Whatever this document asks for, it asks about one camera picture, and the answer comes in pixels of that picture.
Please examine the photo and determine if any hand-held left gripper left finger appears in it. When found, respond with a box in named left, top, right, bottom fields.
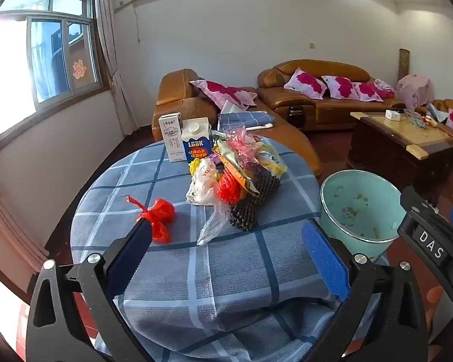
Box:
left=26, top=219, right=153, bottom=362

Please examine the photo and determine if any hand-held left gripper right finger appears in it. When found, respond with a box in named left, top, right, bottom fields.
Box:
left=301, top=219, right=428, bottom=362

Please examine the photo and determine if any light green trash bin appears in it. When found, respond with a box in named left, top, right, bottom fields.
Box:
left=320, top=170, right=410, bottom=268

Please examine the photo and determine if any clear plastic bag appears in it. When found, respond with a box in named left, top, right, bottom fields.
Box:
left=196, top=196, right=235, bottom=246

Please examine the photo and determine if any gold foil snack packet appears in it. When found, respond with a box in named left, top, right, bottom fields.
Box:
left=211, top=141, right=261, bottom=197

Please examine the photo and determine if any dark wooden coffee table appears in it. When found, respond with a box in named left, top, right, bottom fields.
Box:
left=348, top=111, right=453, bottom=206

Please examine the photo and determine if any blue plaid tablecloth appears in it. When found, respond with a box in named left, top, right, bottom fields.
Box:
left=70, top=136, right=386, bottom=362

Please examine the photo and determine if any light blue cloth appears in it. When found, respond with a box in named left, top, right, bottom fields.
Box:
left=428, top=103, right=450, bottom=123

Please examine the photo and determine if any brown leather armchair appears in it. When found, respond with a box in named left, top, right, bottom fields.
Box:
left=415, top=99, right=453, bottom=167

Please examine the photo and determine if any pink cloth cover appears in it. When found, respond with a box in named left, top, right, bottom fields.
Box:
left=394, top=75, right=435, bottom=111

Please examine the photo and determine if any folded pink floral blanket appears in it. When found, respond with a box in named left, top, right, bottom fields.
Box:
left=374, top=78, right=395, bottom=99

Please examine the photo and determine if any brown leather chaise sofa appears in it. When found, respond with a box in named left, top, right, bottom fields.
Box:
left=152, top=68, right=323, bottom=178

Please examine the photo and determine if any brown leather three-seat sofa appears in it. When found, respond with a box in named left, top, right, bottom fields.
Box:
left=257, top=59, right=406, bottom=132

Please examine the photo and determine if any pale pink curtain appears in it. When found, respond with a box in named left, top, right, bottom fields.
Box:
left=0, top=166, right=50, bottom=268
left=94, top=0, right=140, bottom=136

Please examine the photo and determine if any blue and white milk carton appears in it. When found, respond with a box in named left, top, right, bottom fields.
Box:
left=181, top=118, right=213, bottom=164

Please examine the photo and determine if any rolled standing mat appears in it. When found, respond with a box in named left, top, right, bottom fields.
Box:
left=399, top=48, right=411, bottom=81

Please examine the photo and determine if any folded blue plaid cloth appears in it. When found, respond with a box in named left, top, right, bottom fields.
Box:
left=217, top=111, right=275, bottom=133

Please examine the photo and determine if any white folded cloth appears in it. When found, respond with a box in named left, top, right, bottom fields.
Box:
left=221, top=100, right=242, bottom=116

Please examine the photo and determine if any long pink floral pillow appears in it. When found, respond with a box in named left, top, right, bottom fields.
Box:
left=189, top=79, right=258, bottom=108

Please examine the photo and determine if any window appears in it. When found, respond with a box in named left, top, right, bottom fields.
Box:
left=0, top=0, right=110, bottom=151

